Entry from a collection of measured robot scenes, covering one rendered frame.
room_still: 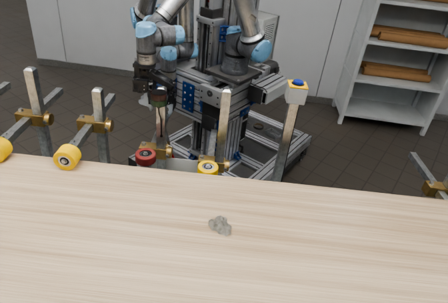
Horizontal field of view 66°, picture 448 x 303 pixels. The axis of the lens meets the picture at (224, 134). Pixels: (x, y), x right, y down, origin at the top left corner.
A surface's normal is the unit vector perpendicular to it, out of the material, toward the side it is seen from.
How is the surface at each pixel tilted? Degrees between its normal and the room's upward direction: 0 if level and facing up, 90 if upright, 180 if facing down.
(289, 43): 90
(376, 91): 90
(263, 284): 0
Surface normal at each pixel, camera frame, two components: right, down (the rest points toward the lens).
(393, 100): -0.12, 0.51
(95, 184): 0.10, -0.84
